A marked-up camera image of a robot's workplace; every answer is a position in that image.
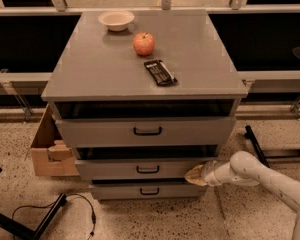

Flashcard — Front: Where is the grey drawer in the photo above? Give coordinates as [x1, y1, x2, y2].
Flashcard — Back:
[75, 145, 217, 181]
[56, 100, 235, 148]
[89, 178, 207, 201]

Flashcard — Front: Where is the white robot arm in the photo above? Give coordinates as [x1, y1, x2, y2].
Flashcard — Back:
[184, 151, 300, 240]

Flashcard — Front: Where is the grey top drawer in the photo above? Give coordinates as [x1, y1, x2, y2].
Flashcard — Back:
[56, 100, 235, 148]

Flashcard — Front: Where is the grey bottom drawer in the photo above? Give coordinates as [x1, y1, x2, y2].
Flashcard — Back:
[89, 178, 207, 201]

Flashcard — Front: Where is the grey drawer cabinet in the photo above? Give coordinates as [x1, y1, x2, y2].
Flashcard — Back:
[41, 9, 249, 202]

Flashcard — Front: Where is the black stand right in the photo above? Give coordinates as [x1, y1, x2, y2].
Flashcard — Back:
[244, 125, 300, 167]

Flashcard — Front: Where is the black stand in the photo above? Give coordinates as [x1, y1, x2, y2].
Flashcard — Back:
[244, 125, 300, 167]
[0, 147, 68, 240]

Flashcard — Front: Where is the black snack bar packet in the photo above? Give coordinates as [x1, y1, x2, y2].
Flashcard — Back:
[144, 60, 178, 86]

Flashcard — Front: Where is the red apple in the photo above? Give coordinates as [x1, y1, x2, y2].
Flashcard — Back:
[133, 32, 155, 56]

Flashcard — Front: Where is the cardboard box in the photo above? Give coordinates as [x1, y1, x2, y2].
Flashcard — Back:
[30, 106, 79, 177]

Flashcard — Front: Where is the white paper bowl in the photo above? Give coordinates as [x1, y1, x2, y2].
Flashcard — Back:
[98, 10, 135, 32]

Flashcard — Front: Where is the black stand left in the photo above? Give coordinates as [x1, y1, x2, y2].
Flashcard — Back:
[0, 147, 68, 240]

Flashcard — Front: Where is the metal window railing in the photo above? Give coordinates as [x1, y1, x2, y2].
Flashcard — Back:
[0, 0, 300, 122]

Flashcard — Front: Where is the black cable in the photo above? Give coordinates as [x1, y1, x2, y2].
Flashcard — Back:
[11, 192, 98, 240]

